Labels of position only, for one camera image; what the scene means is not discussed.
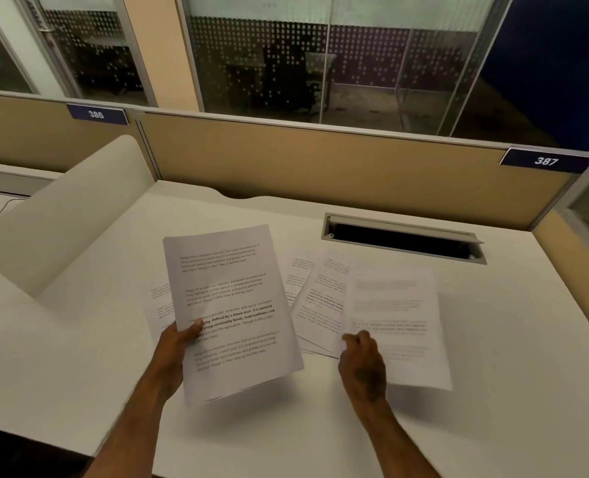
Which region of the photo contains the beige side partition panel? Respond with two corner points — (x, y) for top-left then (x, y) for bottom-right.
(532, 159), (589, 360)

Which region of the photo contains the grey desk cable tray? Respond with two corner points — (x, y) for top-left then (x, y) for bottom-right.
(0, 171), (57, 199)
(321, 212), (487, 266)

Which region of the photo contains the dotted glass wall panel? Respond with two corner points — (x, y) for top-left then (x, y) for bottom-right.
(23, 0), (158, 107)
(177, 0), (514, 137)

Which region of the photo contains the person's left forearm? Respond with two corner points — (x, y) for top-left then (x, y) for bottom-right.
(82, 375), (183, 478)

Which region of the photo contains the person's right forearm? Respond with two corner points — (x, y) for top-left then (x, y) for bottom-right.
(355, 397), (442, 478)

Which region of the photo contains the blue desk number sign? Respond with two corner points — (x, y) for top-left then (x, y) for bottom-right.
(66, 103), (129, 126)
(499, 147), (589, 174)

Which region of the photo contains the person's right hand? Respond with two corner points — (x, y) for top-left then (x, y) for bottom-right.
(338, 331), (388, 405)

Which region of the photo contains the stack of printed paper sheets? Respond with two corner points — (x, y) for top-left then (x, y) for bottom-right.
(163, 224), (305, 409)

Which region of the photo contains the white rounded desk divider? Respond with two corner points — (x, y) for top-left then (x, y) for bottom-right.
(0, 134), (157, 299)

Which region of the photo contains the faint printed paper sheet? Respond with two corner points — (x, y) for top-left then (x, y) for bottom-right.
(341, 265), (453, 392)

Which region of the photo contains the person's left hand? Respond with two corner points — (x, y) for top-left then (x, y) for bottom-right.
(150, 318), (208, 395)

